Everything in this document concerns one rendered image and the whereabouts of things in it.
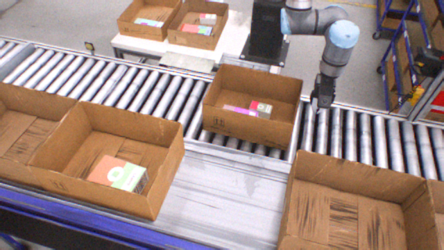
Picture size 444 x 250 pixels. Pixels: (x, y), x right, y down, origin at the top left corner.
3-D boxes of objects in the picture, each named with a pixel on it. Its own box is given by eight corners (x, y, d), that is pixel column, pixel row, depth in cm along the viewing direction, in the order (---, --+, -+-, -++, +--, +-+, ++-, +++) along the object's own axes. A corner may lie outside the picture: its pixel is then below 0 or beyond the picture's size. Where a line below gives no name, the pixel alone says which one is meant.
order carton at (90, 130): (186, 151, 120) (182, 122, 107) (155, 222, 101) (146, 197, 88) (93, 129, 126) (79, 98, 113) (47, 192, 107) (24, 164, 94)
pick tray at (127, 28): (184, 10, 212) (182, -4, 204) (163, 42, 187) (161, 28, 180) (144, 4, 216) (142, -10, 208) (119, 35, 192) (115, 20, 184)
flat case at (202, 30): (182, 26, 194) (182, 23, 193) (212, 29, 192) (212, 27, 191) (176, 37, 185) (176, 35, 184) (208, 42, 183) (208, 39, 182)
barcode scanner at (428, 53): (403, 62, 140) (418, 42, 132) (429, 69, 139) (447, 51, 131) (405, 71, 136) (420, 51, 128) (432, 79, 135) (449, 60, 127)
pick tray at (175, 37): (229, 17, 207) (229, 3, 200) (214, 51, 183) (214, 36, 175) (187, 11, 211) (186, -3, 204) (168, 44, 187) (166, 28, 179)
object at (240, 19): (290, 23, 209) (291, 19, 207) (275, 78, 172) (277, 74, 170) (151, 0, 226) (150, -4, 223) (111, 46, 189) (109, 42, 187)
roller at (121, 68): (130, 70, 178) (128, 62, 174) (79, 139, 145) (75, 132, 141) (122, 68, 179) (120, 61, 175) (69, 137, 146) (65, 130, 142)
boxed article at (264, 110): (251, 107, 153) (252, 100, 150) (271, 112, 151) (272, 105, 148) (248, 114, 150) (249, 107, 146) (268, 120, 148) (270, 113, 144)
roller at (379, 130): (381, 121, 156) (385, 114, 152) (388, 216, 123) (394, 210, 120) (370, 119, 157) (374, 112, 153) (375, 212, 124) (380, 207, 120)
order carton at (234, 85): (297, 105, 155) (304, 79, 142) (286, 151, 137) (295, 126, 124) (220, 88, 162) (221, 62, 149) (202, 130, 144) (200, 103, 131)
